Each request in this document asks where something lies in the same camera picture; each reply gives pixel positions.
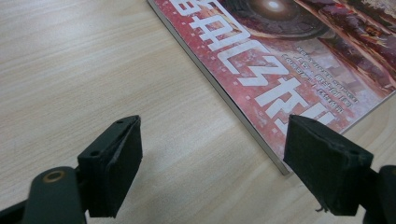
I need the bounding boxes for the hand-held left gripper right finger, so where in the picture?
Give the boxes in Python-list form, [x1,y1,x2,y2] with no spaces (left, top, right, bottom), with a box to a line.
[283,114,375,217]

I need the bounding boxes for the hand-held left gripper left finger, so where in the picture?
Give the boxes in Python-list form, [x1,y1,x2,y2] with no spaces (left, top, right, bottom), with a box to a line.
[77,115,144,218]

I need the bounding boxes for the red cover magazine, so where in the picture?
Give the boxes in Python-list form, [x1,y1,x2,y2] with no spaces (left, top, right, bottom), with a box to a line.
[147,0,396,175]

